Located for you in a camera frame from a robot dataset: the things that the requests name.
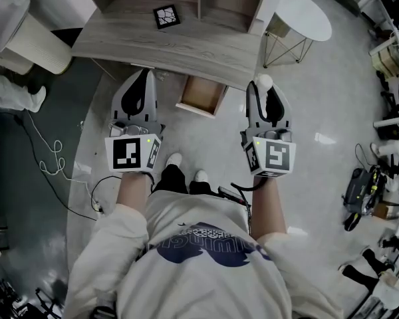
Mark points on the black and yellow tool bag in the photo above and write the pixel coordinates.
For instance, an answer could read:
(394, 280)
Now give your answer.
(364, 189)

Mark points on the wooden desk drawer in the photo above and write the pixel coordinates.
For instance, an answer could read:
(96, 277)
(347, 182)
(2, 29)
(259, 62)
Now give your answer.
(201, 95)

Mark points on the black framed patterned tile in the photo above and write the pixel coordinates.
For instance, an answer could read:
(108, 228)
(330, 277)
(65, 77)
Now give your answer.
(167, 16)

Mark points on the person's left white shoe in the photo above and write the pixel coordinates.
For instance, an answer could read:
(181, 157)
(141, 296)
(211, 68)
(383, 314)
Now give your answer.
(174, 159)

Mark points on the white workbench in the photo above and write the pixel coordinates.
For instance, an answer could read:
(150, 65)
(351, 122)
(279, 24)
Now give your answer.
(394, 62)

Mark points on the person's left forearm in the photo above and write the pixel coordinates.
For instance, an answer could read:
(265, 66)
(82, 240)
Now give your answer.
(133, 194)

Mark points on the white ribbed cylindrical appliance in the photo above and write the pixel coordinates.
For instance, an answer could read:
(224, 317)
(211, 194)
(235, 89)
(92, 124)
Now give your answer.
(36, 42)

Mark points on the grey wooden desk shelf unit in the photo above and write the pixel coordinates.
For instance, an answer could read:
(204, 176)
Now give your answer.
(229, 8)

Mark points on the person's black trousers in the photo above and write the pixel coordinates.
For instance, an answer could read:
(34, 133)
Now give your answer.
(176, 179)

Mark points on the person's right forearm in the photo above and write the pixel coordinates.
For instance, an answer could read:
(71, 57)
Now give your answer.
(267, 208)

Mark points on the black waist device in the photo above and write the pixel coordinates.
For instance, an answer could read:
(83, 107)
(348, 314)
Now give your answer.
(231, 194)

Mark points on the white round side table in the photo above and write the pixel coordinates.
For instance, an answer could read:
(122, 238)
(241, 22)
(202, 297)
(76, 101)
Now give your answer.
(302, 15)

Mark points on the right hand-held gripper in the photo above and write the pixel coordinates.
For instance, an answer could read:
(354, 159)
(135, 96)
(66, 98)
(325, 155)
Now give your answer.
(276, 155)

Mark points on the person's right white shoe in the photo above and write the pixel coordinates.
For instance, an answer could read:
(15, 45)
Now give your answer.
(200, 175)

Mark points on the person's white shoe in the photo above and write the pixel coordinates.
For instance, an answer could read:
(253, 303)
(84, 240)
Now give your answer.
(38, 99)
(174, 159)
(200, 175)

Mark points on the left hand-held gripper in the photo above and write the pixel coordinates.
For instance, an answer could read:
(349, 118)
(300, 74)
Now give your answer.
(126, 151)

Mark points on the small cardboard box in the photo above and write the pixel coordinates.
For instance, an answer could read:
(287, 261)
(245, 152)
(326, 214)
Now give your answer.
(385, 210)

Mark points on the person's white printed sweatshirt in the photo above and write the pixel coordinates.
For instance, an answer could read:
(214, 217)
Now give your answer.
(199, 264)

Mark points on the black shoe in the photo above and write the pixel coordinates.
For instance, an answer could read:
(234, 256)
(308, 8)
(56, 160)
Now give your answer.
(351, 222)

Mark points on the grey wooden desk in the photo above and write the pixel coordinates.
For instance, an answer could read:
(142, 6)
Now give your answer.
(173, 46)

